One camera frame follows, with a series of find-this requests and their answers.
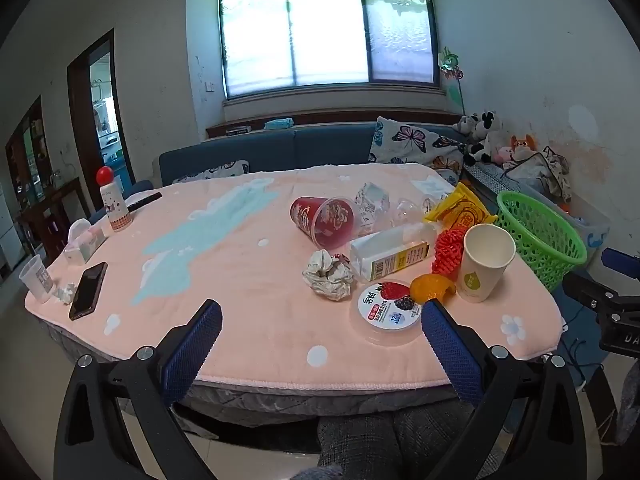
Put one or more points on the white tissue pack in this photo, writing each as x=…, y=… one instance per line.
x=84, y=242

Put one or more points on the wooden cabinet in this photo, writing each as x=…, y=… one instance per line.
x=27, y=150

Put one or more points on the grey quilted mat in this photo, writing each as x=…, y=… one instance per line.
x=485, y=175

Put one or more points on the clear bottle with yellow label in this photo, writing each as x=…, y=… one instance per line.
x=385, y=257

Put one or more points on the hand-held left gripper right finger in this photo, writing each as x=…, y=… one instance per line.
x=450, y=355

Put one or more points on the orange fox plush toy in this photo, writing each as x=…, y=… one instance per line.
x=522, y=142

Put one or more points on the pink plush toy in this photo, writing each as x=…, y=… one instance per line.
x=505, y=153

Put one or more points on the white blue patterned cushion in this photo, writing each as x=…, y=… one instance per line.
x=210, y=172

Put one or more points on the wooden window ledge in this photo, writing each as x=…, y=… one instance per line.
x=340, y=116

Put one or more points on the white paper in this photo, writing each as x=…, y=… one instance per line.
x=327, y=277

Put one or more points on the black smartphone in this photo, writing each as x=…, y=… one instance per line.
x=88, y=290

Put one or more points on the white blue milk carton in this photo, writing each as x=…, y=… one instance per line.
x=372, y=202

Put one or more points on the wooden side table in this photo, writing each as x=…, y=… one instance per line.
x=55, y=210

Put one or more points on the book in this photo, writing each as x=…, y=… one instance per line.
x=238, y=130

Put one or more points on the red foam fruit net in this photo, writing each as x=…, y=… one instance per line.
x=447, y=252

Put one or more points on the teal tissue box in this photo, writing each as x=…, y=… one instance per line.
x=278, y=123

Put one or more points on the yellow snack packet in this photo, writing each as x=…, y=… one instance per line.
x=462, y=212

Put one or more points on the round fruit print yogurt lid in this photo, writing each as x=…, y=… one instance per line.
x=387, y=310

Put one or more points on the grey quilted table cover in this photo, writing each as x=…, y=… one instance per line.
x=260, y=402

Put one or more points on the pile of clothes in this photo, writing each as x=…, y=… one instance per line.
x=545, y=167

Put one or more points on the black remote control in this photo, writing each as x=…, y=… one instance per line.
x=144, y=201

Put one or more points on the blue sofa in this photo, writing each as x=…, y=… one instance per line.
x=310, y=145

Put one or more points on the crumpled clear plastic wrapper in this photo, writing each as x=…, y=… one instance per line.
x=407, y=212

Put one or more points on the clear measuring cup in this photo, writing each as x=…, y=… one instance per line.
x=37, y=280

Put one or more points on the butterfly print pillow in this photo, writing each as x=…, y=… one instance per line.
x=410, y=140

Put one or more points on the window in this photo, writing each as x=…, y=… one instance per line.
x=325, y=30

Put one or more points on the black white plush toy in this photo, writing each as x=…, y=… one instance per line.
x=480, y=152
x=485, y=122

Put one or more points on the colourful pinwheel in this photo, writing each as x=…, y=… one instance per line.
x=450, y=67

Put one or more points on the orange peel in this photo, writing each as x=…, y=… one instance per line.
x=430, y=287

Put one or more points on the white bottle with red cap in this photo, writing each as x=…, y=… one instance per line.
x=115, y=205

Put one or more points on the clear plastic storage bin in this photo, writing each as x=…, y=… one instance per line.
x=595, y=230

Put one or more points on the person's legs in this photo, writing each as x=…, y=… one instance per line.
x=400, y=440

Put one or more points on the white paper cup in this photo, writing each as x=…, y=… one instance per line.
x=480, y=275

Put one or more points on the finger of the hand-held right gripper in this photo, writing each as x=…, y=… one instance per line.
x=595, y=292
x=620, y=260

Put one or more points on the pink printed blanket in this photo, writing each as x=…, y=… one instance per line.
x=250, y=285

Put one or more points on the green plastic mesh basket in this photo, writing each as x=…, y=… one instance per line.
x=550, y=255

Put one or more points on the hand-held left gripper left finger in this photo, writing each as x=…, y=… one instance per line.
x=192, y=350

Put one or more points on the brown door frame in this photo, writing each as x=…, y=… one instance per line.
x=77, y=110

